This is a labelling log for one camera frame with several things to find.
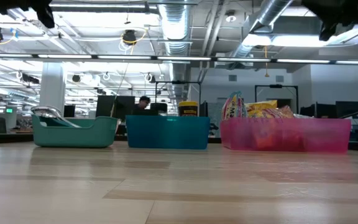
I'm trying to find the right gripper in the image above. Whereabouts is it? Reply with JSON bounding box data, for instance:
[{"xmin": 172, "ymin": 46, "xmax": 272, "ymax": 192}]
[{"xmin": 301, "ymin": 0, "xmax": 354, "ymax": 42}]

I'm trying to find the orange ramen packet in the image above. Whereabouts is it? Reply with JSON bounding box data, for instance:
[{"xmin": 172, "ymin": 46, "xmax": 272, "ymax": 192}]
[{"xmin": 259, "ymin": 105, "xmax": 295, "ymax": 119}]

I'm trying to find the shiny metal spoon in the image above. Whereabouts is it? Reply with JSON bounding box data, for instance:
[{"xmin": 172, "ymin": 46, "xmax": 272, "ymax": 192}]
[{"xmin": 30, "ymin": 105, "xmax": 82, "ymax": 129}]

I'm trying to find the yellow ramen packet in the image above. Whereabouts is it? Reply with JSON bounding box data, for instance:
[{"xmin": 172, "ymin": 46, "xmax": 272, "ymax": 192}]
[{"xmin": 245, "ymin": 99, "xmax": 278, "ymax": 119}]

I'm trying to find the blue ramen packet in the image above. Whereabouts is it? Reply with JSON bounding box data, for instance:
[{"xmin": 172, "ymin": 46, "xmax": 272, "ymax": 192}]
[{"xmin": 221, "ymin": 90, "xmax": 249, "ymax": 121}]

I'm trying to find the teal plastic bin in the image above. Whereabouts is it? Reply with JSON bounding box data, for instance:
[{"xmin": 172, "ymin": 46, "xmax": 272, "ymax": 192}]
[{"xmin": 30, "ymin": 114, "xmax": 119, "ymax": 149}]

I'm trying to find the yellow-lid spice jar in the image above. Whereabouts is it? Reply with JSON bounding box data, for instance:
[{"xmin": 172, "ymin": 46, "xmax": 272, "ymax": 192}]
[{"xmin": 177, "ymin": 100, "xmax": 200, "ymax": 118}]

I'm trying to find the black metal stand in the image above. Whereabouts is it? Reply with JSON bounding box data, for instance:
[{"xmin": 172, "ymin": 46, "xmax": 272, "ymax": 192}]
[
  {"xmin": 254, "ymin": 83, "xmax": 300, "ymax": 114},
  {"xmin": 154, "ymin": 80, "xmax": 203, "ymax": 118}
]

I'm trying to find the white building column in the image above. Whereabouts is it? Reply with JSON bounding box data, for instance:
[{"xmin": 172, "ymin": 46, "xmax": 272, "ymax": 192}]
[{"xmin": 39, "ymin": 62, "xmax": 68, "ymax": 116}]

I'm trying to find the black background monitor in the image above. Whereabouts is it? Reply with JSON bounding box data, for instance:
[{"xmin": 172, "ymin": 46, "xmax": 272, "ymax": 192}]
[
  {"xmin": 300, "ymin": 100, "xmax": 358, "ymax": 119},
  {"xmin": 95, "ymin": 95, "xmax": 136, "ymax": 121}
]

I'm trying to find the red plastic tray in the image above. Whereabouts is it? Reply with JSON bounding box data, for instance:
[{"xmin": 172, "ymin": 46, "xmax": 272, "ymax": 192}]
[{"xmin": 219, "ymin": 117, "xmax": 352, "ymax": 154}]

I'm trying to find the person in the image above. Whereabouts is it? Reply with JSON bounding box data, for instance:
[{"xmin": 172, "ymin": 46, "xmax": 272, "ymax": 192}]
[{"xmin": 132, "ymin": 95, "xmax": 152, "ymax": 116}]

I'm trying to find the long ceiling light strip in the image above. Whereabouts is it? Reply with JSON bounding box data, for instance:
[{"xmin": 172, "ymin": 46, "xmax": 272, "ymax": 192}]
[{"xmin": 0, "ymin": 52, "xmax": 358, "ymax": 66}]

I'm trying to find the black-lid spice jar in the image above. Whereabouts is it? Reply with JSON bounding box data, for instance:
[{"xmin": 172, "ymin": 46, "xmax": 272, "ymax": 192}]
[{"xmin": 150, "ymin": 102, "xmax": 168, "ymax": 116}]

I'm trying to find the dark blue plastic tray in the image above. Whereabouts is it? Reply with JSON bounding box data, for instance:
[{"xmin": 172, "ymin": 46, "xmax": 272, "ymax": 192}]
[{"xmin": 125, "ymin": 114, "xmax": 211, "ymax": 151}]

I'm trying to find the yellow hanging cord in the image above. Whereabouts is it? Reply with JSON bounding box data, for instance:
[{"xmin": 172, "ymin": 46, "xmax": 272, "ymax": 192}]
[{"xmin": 263, "ymin": 45, "xmax": 270, "ymax": 78}]

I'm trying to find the smooth silver ceiling duct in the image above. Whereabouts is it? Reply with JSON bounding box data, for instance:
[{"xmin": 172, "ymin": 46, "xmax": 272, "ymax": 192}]
[{"xmin": 228, "ymin": 0, "xmax": 295, "ymax": 60}]

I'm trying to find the ribbed silver ceiling duct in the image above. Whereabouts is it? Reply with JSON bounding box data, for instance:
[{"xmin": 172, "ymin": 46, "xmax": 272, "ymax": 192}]
[{"xmin": 156, "ymin": 0, "xmax": 196, "ymax": 57}]

